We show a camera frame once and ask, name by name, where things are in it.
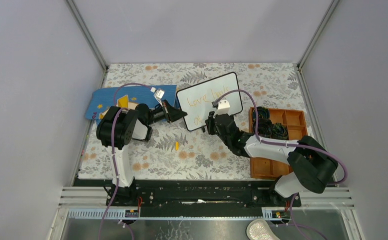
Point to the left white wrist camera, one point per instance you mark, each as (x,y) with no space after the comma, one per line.
(158,94)

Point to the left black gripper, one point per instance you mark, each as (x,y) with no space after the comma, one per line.
(172,113)

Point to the rolled dark tie right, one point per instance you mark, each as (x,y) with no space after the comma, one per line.
(279,131)

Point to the small black-framed whiteboard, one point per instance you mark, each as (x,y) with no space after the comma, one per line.
(197,100)

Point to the rolled dark tie top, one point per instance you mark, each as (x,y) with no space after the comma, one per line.
(260,114)

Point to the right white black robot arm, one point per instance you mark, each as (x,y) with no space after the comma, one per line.
(312,166)

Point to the grey speckled oval object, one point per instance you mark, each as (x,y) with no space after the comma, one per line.
(260,230)

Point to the orange wooden compartment tray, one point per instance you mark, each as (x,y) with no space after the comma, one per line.
(294,120)

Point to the blue cartoon print cloth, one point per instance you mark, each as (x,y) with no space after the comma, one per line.
(126,97)

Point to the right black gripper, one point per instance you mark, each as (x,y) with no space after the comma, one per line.
(209,122)

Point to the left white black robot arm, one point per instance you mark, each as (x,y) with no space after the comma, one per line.
(118,127)

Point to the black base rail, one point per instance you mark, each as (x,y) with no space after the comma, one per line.
(198,198)

